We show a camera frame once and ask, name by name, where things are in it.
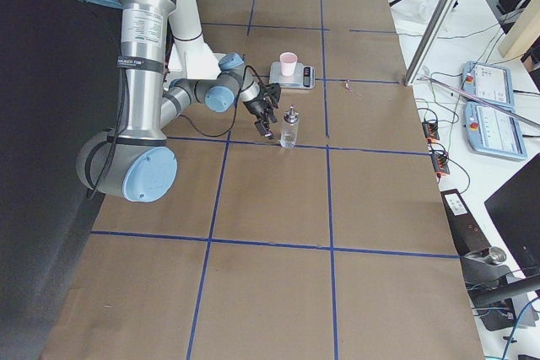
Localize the black monitor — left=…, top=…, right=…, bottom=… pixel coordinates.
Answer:
left=484, top=155, right=539, bottom=276

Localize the aluminium frame post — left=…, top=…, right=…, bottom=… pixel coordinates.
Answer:
left=404, top=0, right=456, bottom=86

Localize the blue teach pendant near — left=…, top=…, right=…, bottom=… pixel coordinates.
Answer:
left=464, top=102, right=527, bottom=160

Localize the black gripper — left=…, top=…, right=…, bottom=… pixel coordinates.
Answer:
left=246, top=83, right=281, bottom=140

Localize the blue teach pendant far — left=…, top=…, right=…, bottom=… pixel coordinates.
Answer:
left=462, top=61, right=515, bottom=108

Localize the orange black connector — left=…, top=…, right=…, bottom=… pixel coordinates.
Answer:
left=422, top=121, right=440, bottom=143
left=431, top=151, right=450, bottom=178

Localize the orange black connector lower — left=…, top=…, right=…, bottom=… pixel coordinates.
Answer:
left=431, top=151, right=450, bottom=178

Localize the clear glass sauce dispenser bottle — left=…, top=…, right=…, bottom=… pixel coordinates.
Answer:
left=280, top=105, right=300, bottom=148

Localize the orange black connector upper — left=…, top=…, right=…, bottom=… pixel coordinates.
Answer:
left=422, top=121, right=440, bottom=143

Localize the white digital kitchen scale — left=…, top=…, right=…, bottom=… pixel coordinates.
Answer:
left=269, top=62, right=315, bottom=90

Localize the blue teach pendant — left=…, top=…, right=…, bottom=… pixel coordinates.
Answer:
left=464, top=102, right=527, bottom=160
left=462, top=61, right=515, bottom=108

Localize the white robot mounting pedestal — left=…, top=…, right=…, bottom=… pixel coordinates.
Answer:
left=163, top=0, right=242, bottom=91

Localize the black box with label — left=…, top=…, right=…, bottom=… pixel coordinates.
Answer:
left=440, top=189, right=491, bottom=256

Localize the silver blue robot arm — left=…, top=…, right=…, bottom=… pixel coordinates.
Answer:
left=76, top=0, right=281, bottom=202

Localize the silver metal cup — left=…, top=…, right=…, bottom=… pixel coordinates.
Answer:
left=483, top=246, right=507, bottom=266

